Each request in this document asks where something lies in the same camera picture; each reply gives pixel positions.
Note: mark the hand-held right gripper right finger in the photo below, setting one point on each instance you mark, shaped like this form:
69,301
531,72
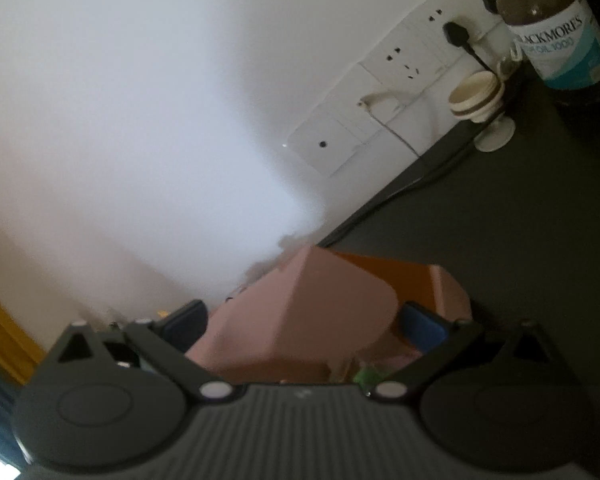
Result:
425,332

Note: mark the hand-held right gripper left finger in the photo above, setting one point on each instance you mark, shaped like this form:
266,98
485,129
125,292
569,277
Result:
182,330

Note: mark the pink cardboard box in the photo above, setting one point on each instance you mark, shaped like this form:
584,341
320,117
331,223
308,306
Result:
300,310

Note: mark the black desktop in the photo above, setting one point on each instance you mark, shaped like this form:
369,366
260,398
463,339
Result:
480,235

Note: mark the yellow panel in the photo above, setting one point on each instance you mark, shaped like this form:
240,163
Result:
5,325

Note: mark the black power plug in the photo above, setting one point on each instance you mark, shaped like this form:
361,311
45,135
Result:
455,34
490,0

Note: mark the brown supplement bottle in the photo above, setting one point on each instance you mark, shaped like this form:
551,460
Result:
565,50

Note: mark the white wall socket panel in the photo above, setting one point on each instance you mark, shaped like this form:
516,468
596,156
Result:
380,85

